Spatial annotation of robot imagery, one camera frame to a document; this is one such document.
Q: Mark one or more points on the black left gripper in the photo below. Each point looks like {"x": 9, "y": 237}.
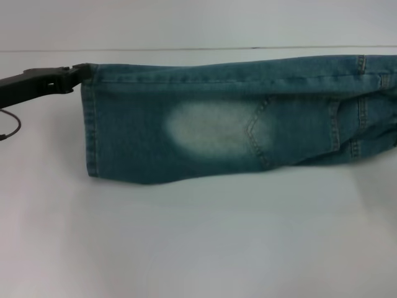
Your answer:
{"x": 34, "y": 82}

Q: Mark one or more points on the blue denim shorts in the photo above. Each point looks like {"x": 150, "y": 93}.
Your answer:
{"x": 217, "y": 93}

